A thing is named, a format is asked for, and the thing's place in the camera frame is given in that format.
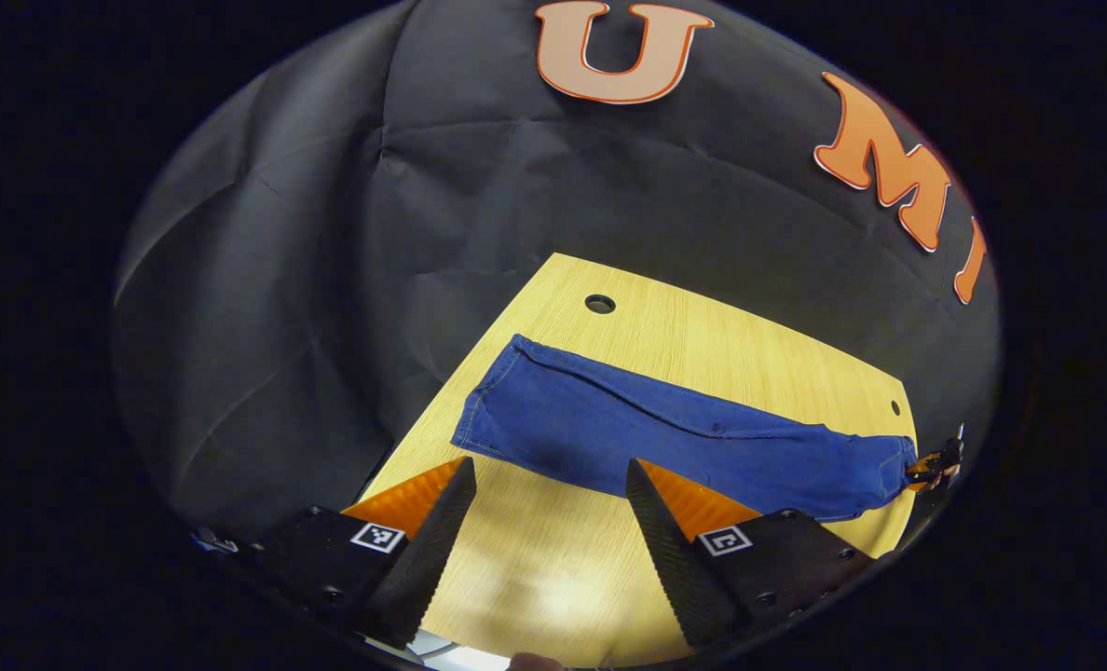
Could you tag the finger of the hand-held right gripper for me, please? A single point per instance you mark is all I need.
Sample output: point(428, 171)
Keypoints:
point(919, 483)
point(922, 460)

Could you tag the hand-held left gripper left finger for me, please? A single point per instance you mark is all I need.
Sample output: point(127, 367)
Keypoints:
point(428, 559)

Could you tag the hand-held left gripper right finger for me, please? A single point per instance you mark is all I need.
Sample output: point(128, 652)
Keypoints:
point(675, 559)

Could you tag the blue denim jeans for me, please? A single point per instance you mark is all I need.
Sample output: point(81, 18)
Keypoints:
point(609, 429)

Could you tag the black backdrop cloth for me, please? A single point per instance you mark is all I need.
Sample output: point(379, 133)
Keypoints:
point(330, 280)

